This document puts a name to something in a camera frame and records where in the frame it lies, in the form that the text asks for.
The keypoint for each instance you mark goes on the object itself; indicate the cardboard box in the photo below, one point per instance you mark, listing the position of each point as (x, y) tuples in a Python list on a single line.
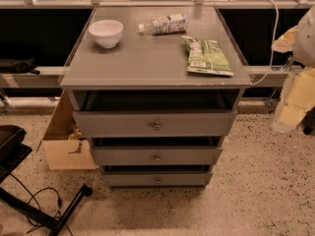
[(64, 146)]

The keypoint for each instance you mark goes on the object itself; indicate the clear plastic bottle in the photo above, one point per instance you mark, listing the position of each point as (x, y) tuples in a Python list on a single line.
[(165, 24)]

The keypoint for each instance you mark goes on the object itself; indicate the green snack bag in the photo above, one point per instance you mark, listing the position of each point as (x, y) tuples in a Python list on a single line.
[(206, 57)]

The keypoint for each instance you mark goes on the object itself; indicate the white ceramic bowl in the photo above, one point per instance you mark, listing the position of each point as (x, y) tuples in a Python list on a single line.
[(106, 33)]

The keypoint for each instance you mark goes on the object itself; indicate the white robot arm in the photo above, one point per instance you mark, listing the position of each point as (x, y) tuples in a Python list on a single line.
[(298, 93)]

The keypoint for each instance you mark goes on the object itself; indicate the black chair base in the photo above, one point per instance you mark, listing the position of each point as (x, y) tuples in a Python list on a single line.
[(12, 153)]

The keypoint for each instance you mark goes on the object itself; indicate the grey top drawer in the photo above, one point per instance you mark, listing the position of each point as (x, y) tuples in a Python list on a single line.
[(100, 124)]

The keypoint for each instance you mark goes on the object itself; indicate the grey bottom drawer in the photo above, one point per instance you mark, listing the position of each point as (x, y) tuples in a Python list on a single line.
[(157, 179)]

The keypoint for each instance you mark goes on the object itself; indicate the grey middle drawer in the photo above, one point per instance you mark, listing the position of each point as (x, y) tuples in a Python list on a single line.
[(127, 156)]

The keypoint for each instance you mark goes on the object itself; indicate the grey drawer cabinet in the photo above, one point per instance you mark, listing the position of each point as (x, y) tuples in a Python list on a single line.
[(146, 73)]

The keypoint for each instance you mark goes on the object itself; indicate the black cloth on shelf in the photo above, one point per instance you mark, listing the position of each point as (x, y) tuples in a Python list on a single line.
[(18, 66)]

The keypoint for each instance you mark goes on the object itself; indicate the grey drawer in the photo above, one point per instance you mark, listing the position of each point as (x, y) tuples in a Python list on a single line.
[(157, 179), (100, 124), (127, 156)]

